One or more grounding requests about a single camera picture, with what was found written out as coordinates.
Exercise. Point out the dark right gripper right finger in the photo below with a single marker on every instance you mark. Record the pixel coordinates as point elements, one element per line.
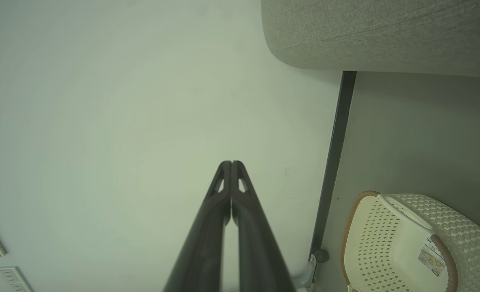
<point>260,251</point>

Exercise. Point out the white perforated laundry basket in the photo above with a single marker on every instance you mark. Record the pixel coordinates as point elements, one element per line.
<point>378,243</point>

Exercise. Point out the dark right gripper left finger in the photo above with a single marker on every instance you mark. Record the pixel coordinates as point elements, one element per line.
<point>203,243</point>

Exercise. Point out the grey fabric sofa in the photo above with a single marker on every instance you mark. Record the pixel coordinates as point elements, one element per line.
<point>386,32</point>

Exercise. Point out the black caster wheel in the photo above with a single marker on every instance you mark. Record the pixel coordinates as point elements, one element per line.
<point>322,256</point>

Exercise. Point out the grey metal support leg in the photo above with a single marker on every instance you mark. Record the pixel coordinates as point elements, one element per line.
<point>307,275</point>

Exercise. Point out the printed basket label sticker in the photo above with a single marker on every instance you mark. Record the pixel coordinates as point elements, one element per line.
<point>431,257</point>

